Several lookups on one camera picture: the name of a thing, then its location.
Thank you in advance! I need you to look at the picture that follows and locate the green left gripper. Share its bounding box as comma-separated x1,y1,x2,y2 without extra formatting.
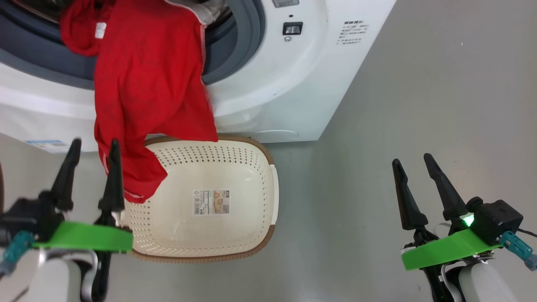
33,138,134,253

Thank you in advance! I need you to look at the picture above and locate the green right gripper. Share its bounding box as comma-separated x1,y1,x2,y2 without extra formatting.
391,153,503,271

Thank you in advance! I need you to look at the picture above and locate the red garment with white trim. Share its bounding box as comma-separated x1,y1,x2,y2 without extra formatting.
60,0,219,204

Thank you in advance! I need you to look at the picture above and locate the basket barcode label sticker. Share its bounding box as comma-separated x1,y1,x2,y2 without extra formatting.
193,190,230,216

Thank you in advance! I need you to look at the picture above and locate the cream perforated laundry basket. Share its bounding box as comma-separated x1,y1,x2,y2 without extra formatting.
122,135,279,264

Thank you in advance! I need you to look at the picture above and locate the white front-load washing machine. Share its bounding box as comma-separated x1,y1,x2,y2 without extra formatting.
0,0,397,154

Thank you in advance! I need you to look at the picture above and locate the grey rubber door seal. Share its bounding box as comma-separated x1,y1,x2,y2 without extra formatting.
0,0,266,90

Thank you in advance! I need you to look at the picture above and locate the blue energy label sticker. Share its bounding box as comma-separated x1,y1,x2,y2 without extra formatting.
25,140,82,154

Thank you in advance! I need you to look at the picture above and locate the teal right camera connector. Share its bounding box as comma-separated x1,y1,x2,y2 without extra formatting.
498,230,537,271

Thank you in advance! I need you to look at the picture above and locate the teal camera connector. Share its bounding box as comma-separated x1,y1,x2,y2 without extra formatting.
0,230,35,278
498,230,537,271

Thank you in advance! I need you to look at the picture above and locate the teal left camera connector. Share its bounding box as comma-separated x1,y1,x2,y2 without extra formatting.
0,230,35,278

